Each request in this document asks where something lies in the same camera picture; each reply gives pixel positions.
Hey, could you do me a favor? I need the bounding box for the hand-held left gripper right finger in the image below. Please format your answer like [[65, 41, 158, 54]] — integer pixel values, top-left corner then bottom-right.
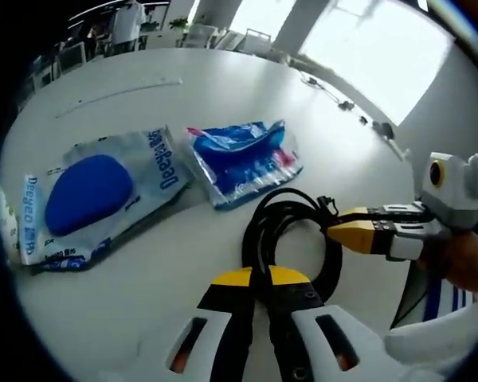
[[267, 265, 407, 382]]

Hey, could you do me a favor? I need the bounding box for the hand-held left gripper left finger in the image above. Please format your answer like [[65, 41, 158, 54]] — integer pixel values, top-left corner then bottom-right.
[[166, 267, 257, 382]]

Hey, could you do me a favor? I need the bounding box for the black cable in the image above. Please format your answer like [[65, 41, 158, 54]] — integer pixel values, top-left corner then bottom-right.
[[241, 186, 344, 304]]

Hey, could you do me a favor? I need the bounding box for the blue tissue packet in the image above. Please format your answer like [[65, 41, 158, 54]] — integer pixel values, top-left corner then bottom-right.
[[182, 118, 304, 211]]

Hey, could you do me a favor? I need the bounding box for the wet wipes pack blue lid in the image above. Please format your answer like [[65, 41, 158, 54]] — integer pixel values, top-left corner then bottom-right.
[[18, 124, 193, 276]]

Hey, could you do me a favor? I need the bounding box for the paper cup green print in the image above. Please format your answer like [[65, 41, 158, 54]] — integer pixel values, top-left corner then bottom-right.
[[0, 184, 24, 264]]

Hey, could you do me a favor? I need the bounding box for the small black device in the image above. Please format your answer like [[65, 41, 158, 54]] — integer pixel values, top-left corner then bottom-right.
[[371, 120, 396, 141]]

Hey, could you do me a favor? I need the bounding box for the person's striped shirt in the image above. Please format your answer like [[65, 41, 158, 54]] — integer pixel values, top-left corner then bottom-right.
[[421, 214, 478, 320]]

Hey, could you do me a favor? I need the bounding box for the person's white coat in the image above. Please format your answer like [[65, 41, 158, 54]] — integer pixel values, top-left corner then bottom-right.
[[383, 295, 478, 382]]

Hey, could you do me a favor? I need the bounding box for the white table cable cover strip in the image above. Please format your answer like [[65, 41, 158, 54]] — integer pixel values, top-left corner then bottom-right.
[[54, 76, 184, 119]]

